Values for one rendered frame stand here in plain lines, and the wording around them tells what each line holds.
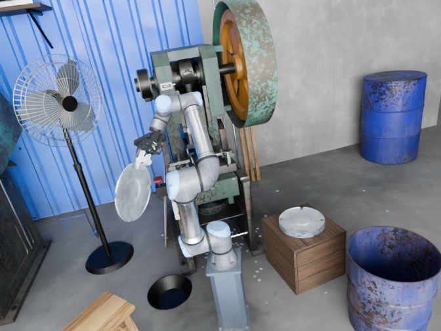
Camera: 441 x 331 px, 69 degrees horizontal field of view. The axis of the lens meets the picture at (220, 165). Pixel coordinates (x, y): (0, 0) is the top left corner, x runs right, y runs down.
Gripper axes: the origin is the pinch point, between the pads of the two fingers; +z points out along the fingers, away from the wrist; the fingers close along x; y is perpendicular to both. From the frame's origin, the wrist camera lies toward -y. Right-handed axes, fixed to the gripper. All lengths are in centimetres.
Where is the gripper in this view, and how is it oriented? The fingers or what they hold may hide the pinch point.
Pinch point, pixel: (138, 166)
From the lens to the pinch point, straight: 159.7
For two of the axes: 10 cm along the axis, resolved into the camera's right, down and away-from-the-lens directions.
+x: 5.4, 3.6, 7.7
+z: -3.3, 9.2, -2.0
